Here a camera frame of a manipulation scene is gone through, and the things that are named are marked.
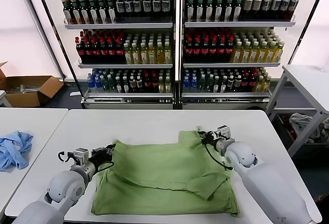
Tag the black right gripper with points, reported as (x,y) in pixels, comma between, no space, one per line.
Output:
(211,138)

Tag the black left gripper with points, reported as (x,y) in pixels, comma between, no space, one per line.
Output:
(101,155)

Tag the green polo shirt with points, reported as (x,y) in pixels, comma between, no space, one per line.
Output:
(154,170)

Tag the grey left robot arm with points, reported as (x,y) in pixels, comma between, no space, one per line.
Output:
(64,185)

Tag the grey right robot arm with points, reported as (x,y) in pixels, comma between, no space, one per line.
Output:
(257,172)

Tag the grey white clothes pile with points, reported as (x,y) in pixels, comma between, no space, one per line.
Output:
(299,121)

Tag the grey metal shelving unit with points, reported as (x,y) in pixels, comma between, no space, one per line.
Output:
(128,103)
(226,103)

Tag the grey metal shelf board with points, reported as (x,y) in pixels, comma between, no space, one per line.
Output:
(226,95)
(128,96)
(126,66)
(239,25)
(118,26)
(231,65)

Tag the blue label water bottle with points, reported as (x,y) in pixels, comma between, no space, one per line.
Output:
(90,84)
(194,84)
(97,84)
(186,84)

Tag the black label drink bottle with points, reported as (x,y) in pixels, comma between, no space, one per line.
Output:
(237,83)
(132,84)
(118,85)
(125,85)
(139,84)
(223,85)
(230,83)
(216,85)

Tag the pale yellow drink bottle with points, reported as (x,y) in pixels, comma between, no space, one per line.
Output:
(259,84)
(161,85)
(167,85)
(266,84)

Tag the small white floor object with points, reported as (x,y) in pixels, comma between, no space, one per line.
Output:
(75,94)

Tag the red capped cola bottle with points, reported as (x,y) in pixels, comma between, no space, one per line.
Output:
(244,82)
(212,52)
(252,82)
(103,52)
(111,52)
(80,52)
(95,52)
(146,84)
(204,52)
(196,52)
(228,52)
(88,52)
(220,52)
(189,52)
(119,52)
(154,84)

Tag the white side table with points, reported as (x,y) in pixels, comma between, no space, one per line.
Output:
(38,121)

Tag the dark storage basket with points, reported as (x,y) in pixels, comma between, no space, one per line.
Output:
(281,127)

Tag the yellow juice bottle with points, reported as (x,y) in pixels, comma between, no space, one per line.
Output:
(244,54)
(167,54)
(160,55)
(143,55)
(127,55)
(253,54)
(151,55)
(277,54)
(269,54)
(236,54)
(135,55)
(261,54)

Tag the crumpled light blue garment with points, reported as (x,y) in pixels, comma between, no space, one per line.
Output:
(15,152)

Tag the open brown cardboard box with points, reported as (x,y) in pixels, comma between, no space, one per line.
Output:
(23,100)

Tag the clear plastic packaging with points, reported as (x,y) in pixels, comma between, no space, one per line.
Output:
(30,88)

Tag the white furniture corner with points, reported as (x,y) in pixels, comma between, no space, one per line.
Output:
(3,100)

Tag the black metal pole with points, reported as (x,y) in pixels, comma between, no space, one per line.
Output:
(309,16)
(59,41)

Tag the green capped tea bottle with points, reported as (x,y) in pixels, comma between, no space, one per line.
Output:
(76,13)
(237,12)
(227,13)
(68,13)
(102,12)
(111,12)
(85,13)
(199,13)
(209,13)
(190,13)
(94,13)
(218,13)

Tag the dark green cloth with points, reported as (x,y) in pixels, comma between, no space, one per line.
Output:
(326,129)

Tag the white capped dark tea bottle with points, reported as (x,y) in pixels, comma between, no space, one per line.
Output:
(120,7)
(147,7)
(256,7)
(156,7)
(283,7)
(247,7)
(274,7)
(166,6)
(137,7)
(292,7)
(265,7)
(129,7)

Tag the grey metal pole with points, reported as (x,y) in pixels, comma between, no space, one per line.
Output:
(41,28)

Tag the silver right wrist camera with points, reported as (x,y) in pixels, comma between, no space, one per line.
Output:
(224,131)

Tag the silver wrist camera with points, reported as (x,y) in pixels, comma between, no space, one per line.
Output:
(81,155)
(224,131)

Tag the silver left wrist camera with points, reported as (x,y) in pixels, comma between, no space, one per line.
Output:
(81,155)

